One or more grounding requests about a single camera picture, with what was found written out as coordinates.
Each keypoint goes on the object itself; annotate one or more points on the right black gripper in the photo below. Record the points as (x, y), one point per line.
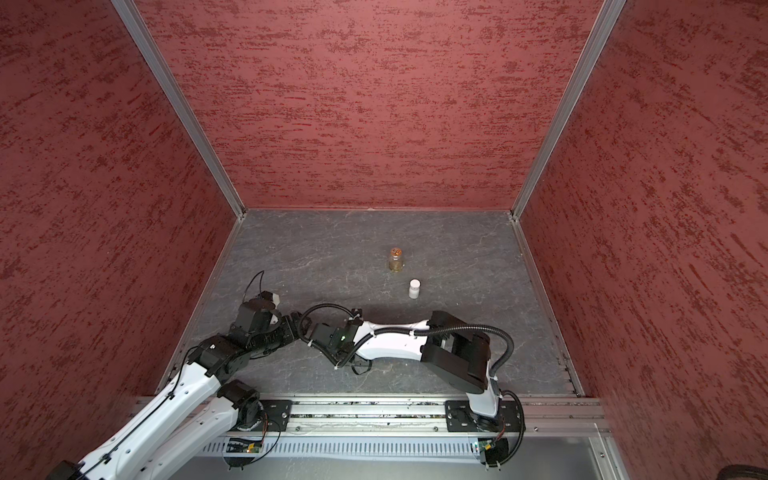
(337, 359)

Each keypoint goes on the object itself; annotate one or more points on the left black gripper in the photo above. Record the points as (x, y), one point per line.
(289, 335)

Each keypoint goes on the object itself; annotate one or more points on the white pill bottle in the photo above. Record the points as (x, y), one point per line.
(414, 289)

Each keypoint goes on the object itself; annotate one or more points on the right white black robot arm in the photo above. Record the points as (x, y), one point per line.
(465, 356)

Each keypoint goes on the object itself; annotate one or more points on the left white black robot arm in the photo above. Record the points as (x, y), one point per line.
(202, 402)

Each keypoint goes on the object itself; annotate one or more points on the amber glass pill jar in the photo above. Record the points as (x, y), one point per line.
(396, 260)

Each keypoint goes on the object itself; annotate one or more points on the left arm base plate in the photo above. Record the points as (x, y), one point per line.
(276, 414)

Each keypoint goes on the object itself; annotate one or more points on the aluminium front rail frame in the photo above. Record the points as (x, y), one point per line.
(424, 415)

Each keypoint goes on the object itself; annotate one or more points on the white slotted cable duct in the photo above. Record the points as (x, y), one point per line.
(427, 449)

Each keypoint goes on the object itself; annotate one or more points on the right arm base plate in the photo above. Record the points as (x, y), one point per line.
(459, 418)

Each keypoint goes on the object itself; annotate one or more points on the left aluminium corner post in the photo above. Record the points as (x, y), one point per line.
(132, 20)

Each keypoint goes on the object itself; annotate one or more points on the aluminium corner post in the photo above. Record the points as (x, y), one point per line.
(601, 30)
(132, 20)

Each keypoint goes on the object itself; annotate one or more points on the right aluminium corner post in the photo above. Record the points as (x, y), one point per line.
(601, 30)

